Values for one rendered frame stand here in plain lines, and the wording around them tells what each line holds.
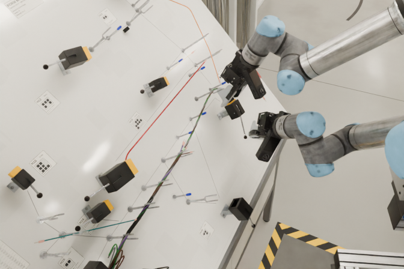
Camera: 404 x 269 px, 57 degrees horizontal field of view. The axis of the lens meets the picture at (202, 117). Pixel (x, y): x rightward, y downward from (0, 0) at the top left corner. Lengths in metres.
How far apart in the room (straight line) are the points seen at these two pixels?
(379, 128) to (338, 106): 2.12
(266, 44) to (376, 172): 1.79
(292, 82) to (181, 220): 0.54
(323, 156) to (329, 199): 1.45
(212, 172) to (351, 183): 1.51
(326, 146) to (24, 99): 0.83
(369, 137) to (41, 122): 0.87
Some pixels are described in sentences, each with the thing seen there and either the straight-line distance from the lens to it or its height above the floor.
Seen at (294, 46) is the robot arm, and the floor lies 1.43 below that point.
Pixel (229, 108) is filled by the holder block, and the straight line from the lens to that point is 1.35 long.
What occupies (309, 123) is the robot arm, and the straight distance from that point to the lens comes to 1.08.
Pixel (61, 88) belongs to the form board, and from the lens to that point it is 1.11.
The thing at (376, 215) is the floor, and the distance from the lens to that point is 2.59.
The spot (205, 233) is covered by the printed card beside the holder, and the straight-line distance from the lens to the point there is 1.28.
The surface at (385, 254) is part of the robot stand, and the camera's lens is 2.19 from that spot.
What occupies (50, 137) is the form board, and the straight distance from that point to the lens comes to 1.06.
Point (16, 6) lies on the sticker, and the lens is 1.17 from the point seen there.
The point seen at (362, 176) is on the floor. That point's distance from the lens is 2.74.
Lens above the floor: 2.07
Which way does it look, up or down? 44 degrees down
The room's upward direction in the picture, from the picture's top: 4 degrees counter-clockwise
